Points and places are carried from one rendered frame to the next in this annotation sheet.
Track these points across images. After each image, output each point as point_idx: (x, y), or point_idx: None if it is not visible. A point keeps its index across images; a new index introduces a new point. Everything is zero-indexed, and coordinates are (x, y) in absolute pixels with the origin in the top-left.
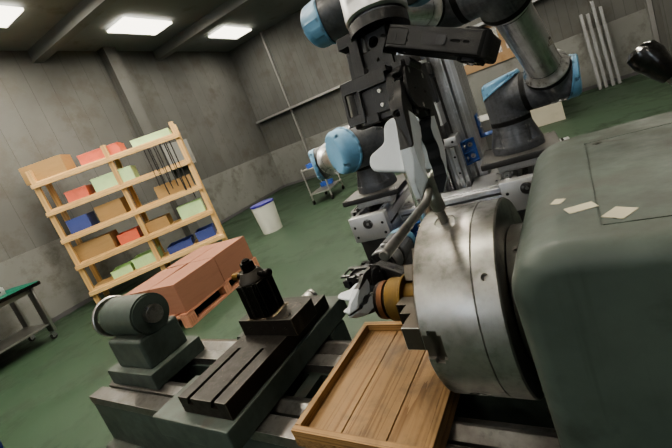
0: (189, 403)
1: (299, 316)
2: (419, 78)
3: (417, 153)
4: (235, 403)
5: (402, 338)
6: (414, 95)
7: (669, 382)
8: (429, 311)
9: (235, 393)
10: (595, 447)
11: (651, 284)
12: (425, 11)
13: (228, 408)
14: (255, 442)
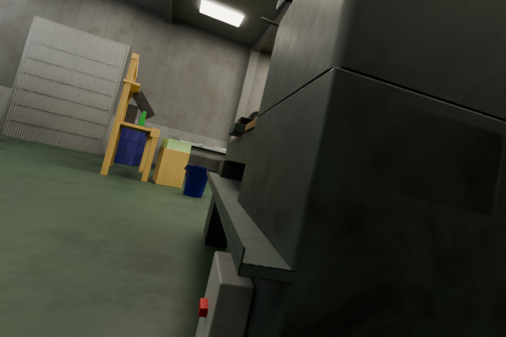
0: (237, 122)
1: None
2: None
3: None
4: (244, 120)
5: None
6: None
7: (278, 44)
8: None
9: (246, 118)
10: (267, 76)
11: (285, 16)
12: None
13: (241, 119)
14: (241, 139)
